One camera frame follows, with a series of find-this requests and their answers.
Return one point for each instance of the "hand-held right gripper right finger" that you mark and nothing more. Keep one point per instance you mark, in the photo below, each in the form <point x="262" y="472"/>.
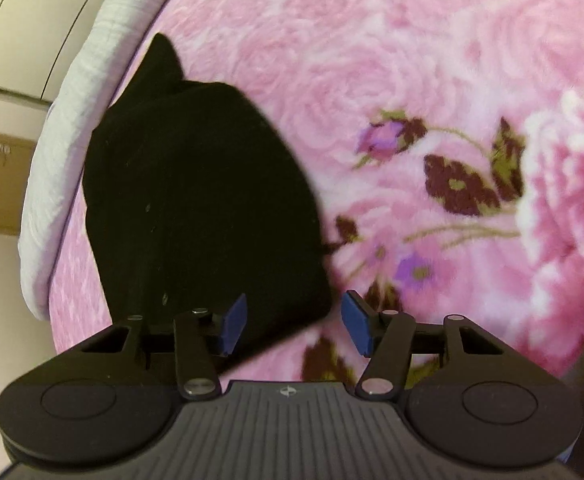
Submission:
<point x="356" y="324"/>

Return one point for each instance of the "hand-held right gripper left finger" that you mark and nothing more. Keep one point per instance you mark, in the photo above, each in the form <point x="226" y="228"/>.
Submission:
<point x="236" y="324"/>

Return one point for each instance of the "black garment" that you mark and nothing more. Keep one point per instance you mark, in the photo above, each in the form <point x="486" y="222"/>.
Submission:
<point x="196" y="185"/>

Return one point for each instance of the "white quilted mattress cover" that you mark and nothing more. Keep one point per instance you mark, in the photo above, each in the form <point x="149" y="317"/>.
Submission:
<point x="71" y="90"/>

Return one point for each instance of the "pink floral blanket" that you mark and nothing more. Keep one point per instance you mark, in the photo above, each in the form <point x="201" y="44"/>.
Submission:
<point x="347" y="35"/>

